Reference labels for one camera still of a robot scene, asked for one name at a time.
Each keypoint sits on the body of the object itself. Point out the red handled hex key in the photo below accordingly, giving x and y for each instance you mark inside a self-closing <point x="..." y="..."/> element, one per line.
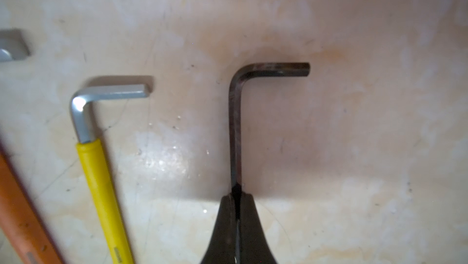
<point x="13" y="45"/>

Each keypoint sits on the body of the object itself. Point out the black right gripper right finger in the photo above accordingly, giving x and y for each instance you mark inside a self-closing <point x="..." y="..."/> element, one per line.
<point x="253" y="246"/>

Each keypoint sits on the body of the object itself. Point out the black hex key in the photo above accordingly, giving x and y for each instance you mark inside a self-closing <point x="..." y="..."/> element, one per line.
<point x="237" y="83"/>

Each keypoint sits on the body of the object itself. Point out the orange handled hex key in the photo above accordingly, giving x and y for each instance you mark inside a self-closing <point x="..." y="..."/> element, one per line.
<point x="21" y="224"/>

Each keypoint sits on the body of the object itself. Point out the yellow handled hex key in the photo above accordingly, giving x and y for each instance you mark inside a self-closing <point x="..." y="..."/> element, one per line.
<point x="94" y="163"/>

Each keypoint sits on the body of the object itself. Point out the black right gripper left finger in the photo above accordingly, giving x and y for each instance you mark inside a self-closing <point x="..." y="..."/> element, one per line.
<point x="222" y="246"/>

